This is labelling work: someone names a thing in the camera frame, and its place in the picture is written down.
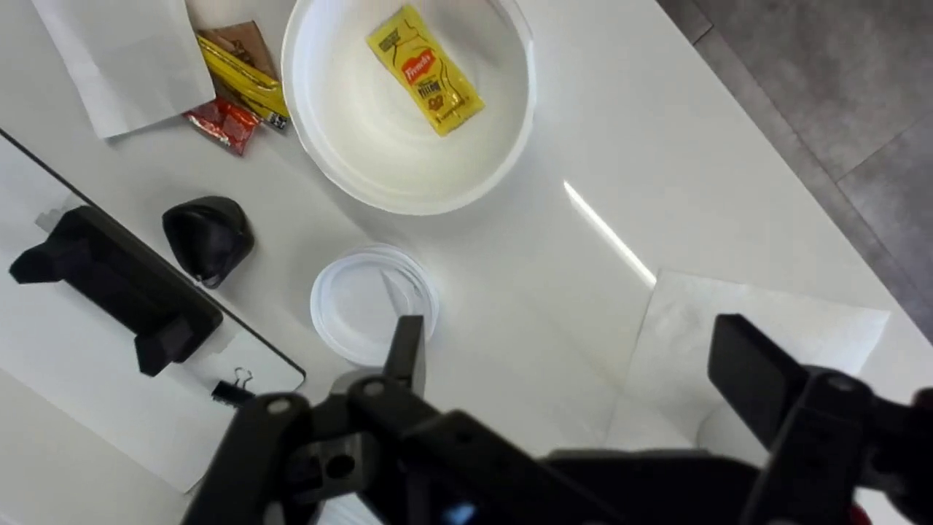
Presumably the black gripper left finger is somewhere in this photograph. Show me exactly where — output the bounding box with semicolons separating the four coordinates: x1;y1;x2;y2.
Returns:
182;312;606;525

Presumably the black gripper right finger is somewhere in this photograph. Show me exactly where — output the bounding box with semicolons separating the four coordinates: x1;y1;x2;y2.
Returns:
707;312;933;525

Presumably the white round bowl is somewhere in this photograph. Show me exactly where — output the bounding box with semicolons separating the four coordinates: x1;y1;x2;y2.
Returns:
278;0;540;219

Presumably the yellow mustard sachet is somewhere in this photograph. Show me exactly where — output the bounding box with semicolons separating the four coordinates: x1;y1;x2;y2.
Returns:
364;4;488;139

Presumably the black rounded small object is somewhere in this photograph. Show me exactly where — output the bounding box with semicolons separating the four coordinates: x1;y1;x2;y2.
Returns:
161;192;259;292

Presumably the small white plastic lid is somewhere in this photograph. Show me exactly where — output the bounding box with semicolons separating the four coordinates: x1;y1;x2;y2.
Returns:
307;246;443;372

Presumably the large white paper napkin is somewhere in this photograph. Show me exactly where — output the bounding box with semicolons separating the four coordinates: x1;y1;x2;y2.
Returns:
606;273;895;461

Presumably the black binder clip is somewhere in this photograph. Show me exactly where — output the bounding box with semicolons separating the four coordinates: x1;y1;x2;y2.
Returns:
210;365;258;410

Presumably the red condiment packet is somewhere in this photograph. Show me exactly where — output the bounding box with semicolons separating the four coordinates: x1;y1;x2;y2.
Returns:
183;96;262;157

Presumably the black phone holder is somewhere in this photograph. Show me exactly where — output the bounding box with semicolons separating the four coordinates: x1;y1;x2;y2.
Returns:
5;206;227;381

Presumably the yellow condiment packet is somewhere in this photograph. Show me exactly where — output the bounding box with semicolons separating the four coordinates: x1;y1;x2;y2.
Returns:
192;29;291;133

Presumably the brown condiment packet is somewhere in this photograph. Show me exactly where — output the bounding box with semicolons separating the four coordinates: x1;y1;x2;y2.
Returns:
198;22;284;82

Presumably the white board with black edge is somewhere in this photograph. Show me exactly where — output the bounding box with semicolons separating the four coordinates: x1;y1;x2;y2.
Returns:
0;128;310;494

